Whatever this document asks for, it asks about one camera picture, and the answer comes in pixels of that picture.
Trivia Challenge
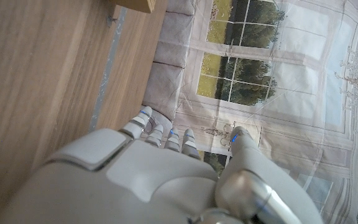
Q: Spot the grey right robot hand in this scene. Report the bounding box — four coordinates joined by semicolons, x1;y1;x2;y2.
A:
0;105;324;224

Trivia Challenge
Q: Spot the brown cardboard box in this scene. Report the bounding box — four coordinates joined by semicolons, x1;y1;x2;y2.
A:
113;0;157;14

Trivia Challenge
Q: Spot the printed window backdrop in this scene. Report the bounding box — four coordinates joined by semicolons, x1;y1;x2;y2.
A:
141;0;358;224

